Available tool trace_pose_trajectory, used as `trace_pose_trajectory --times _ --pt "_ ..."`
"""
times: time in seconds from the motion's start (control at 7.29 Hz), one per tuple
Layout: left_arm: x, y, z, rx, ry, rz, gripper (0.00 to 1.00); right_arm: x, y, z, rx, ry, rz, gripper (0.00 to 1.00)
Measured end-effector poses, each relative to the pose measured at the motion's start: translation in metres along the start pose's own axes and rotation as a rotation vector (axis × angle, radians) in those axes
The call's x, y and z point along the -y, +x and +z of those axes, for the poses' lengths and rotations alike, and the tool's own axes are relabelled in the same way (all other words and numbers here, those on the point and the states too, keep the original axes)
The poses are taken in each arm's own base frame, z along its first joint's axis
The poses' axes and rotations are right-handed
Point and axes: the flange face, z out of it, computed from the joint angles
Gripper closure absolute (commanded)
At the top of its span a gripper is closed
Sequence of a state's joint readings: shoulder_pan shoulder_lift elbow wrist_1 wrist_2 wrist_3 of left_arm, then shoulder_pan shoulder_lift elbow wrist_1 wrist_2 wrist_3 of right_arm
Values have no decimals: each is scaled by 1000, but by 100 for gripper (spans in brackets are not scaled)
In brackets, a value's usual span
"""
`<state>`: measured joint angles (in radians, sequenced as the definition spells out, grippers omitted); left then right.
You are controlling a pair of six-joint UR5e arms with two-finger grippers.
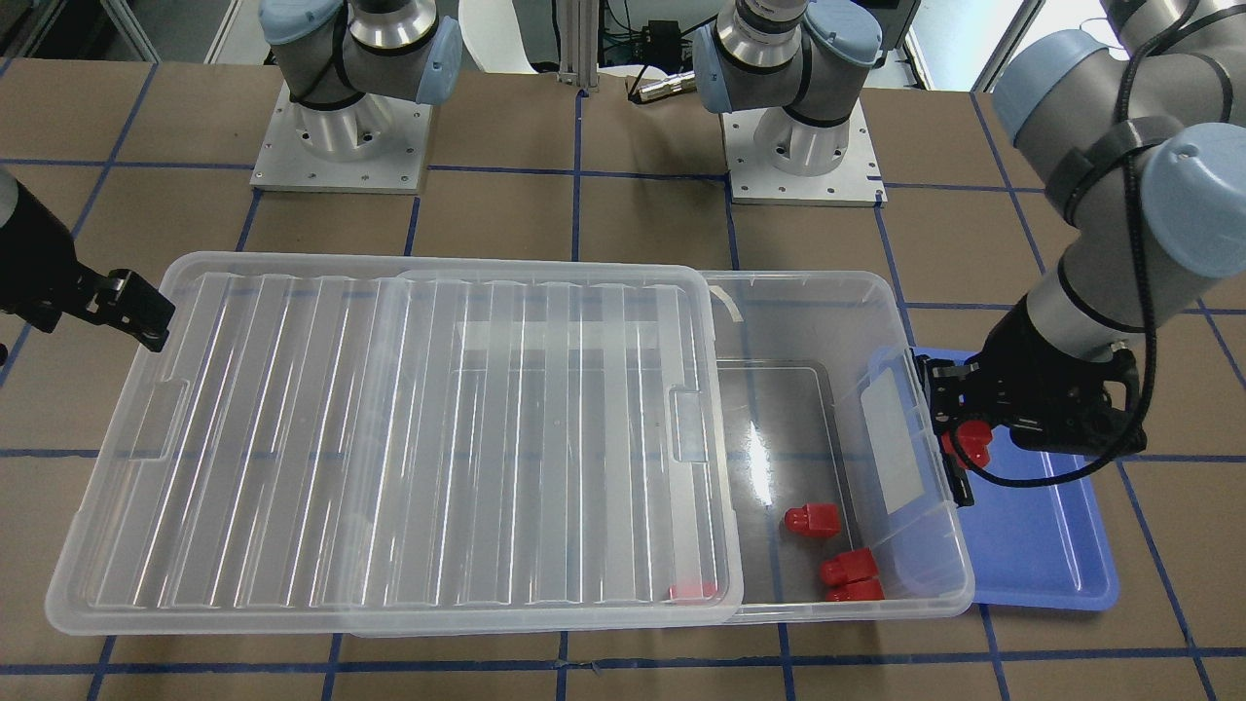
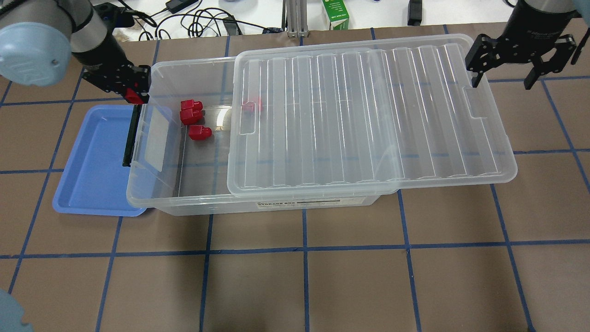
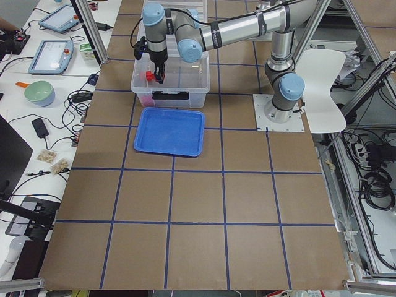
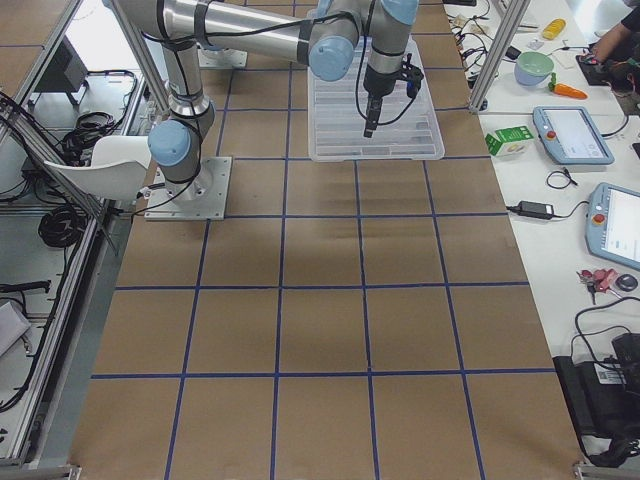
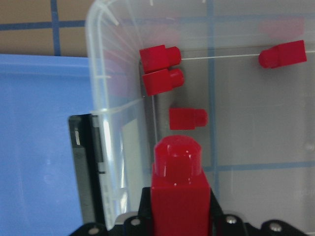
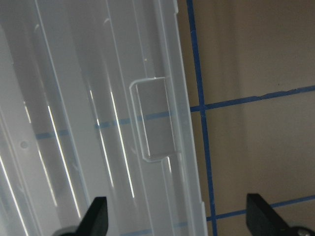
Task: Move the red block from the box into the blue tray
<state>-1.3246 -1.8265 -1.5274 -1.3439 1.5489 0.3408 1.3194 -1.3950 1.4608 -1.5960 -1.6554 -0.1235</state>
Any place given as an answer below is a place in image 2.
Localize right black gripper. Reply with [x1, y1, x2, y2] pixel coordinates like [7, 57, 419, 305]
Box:
[465, 34, 577, 90]

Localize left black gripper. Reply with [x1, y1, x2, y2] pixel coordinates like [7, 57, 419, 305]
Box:
[82, 35, 151, 104]

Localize red block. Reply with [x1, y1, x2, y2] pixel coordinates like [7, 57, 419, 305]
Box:
[242, 97, 263, 113]
[188, 124, 213, 141]
[180, 99, 204, 111]
[124, 88, 145, 105]
[179, 109, 204, 126]

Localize clear plastic box lid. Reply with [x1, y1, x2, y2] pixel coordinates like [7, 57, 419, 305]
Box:
[227, 34, 518, 200]

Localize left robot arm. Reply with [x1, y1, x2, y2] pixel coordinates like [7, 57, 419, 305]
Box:
[0, 0, 150, 105]

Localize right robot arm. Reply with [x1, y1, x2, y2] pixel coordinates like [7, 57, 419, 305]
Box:
[465, 0, 589, 90]

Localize clear plastic storage box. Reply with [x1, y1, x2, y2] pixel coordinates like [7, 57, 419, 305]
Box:
[127, 52, 400, 216]

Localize blue plastic tray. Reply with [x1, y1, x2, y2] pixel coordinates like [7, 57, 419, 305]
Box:
[52, 105, 146, 217]

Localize black power adapter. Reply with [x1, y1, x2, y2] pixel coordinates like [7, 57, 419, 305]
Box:
[165, 0, 199, 13]

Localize green white carton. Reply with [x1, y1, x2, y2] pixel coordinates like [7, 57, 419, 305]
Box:
[321, 0, 350, 31]

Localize black box latch handle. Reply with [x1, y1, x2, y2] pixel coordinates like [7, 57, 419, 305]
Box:
[122, 105, 142, 167]

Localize aluminium frame post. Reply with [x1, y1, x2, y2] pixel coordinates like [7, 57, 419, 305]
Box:
[282, 0, 309, 38]

